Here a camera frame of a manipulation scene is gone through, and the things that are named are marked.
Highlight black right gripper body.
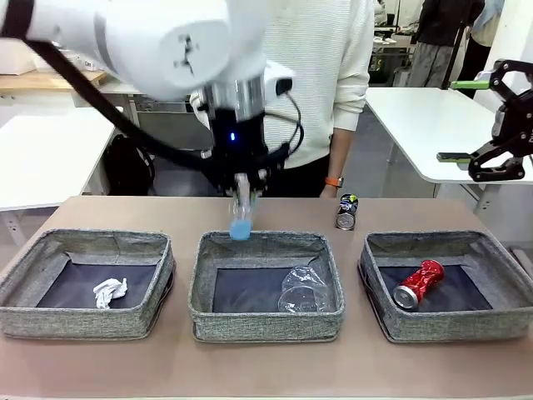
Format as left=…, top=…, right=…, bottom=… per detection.
left=493, top=89, right=533, bottom=145

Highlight black backpack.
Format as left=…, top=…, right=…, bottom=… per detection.
left=102, top=133, right=156, bottom=196

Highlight crushed dark blue can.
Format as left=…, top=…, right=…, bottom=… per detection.
left=335, top=192, right=359, bottom=230

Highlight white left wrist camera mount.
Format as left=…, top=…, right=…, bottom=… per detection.
left=262, top=61, right=297, bottom=98

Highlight person in white sweater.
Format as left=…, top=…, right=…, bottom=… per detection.
left=189, top=0, right=374, bottom=199

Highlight thin black left camera cable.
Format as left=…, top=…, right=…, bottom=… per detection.
left=266, top=89, right=306, bottom=168

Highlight clear bottle pink label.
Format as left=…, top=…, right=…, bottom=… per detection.
left=227, top=172, right=256, bottom=243

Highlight grey fabric basket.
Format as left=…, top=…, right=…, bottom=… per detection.
left=0, top=228, right=176, bottom=341
left=358, top=231, right=533, bottom=343
left=187, top=231, right=346, bottom=343

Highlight crushed red soda can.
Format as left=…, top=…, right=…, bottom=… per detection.
left=392, top=258, right=446, bottom=308

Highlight background person dark clothes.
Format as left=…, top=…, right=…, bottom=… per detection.
left=410, top=0, right=486, bottom=88

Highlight background person light top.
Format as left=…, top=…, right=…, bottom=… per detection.
left=456, top=0, right=505, bottom=99

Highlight crushed clear plastic cup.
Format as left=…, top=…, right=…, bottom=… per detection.
left=277, top=264, right=336, bottom=313

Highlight person's left forearm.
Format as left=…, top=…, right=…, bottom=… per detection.
left=328, top=124, right=354, bottom=178

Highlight white storage box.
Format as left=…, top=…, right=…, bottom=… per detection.
left=0, top=37, right=41, bottom=76

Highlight white table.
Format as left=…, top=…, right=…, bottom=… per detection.
left=0, top=112, right=122, bottom=247
left=364, top=86, right=533, bottom=218

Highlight white paper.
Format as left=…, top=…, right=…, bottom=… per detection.
left=92, top=277, right=128, bottom=309

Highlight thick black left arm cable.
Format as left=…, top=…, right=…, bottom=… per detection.
left=0, top=0, right=234, bottom=195

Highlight background workbench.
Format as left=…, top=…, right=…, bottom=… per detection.
left=372, top=24, right=417, bottom=87

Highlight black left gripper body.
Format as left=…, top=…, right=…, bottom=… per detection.
left=207, top=112, right=291, bottom=176

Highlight wooden top table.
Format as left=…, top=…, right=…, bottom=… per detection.
left=0, top=68, right=112, bottom=95

